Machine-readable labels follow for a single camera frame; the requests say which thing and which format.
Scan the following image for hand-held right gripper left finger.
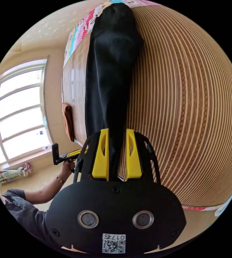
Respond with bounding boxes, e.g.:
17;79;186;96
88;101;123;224
92;129;110;181

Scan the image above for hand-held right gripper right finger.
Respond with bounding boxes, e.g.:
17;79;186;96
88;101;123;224
125;129;142;182

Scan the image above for black pants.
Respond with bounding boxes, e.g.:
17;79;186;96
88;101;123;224
85;3;145;181

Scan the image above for person's left forearm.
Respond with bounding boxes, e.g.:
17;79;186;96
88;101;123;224
24;175;66;204

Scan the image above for person's left hand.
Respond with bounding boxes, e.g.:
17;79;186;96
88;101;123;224
58;160;76;180

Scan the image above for brown garment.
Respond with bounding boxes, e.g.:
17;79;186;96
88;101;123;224
62;103;75;143

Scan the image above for floral cloth bundle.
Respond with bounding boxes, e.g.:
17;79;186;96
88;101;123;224
0;162;34;184

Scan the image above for window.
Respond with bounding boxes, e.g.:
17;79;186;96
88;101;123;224
0;58;54;168

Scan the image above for bed with woven mat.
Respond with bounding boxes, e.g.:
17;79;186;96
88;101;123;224
61;0;232;218

